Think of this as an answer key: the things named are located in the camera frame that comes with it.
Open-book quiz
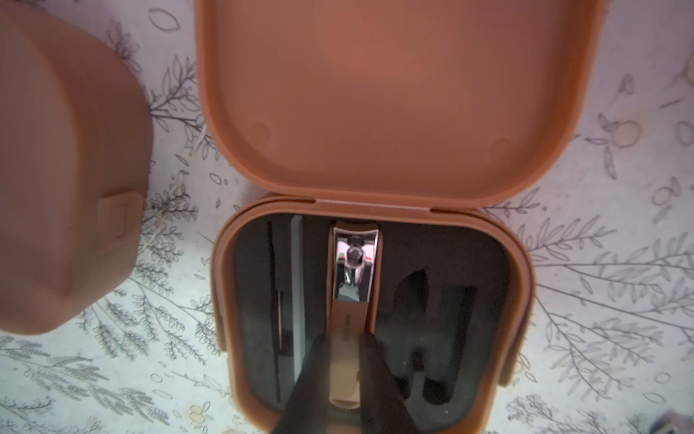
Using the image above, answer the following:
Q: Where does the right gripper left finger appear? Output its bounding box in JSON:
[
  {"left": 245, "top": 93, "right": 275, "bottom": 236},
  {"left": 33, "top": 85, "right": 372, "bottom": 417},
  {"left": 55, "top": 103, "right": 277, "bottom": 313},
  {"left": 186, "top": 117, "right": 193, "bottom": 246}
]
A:
[{"left": 271, "top": 336, "right": 331, "bottom": 434}]

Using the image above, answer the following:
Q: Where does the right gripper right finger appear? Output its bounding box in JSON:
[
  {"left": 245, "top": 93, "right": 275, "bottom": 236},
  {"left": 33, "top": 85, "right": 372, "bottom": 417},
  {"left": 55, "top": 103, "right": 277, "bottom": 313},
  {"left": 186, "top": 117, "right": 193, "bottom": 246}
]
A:
[{"left": 359, "top": 333, "right": 420, "bottom": 434}]

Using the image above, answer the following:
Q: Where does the dark brown nail clipper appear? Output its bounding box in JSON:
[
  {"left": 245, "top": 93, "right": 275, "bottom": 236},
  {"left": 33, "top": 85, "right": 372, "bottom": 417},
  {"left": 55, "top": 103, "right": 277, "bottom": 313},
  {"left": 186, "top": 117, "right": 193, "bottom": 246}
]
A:
[{"left": 326, "top": 222, "right": 382, "bottom": 410}]

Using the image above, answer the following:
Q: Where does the tan brown case lid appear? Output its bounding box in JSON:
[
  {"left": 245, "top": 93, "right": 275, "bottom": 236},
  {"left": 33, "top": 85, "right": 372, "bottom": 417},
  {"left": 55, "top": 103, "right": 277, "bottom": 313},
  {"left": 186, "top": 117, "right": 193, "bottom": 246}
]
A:
[{"left": 1, "top": 1, "right": 154, "bottom": 335}]

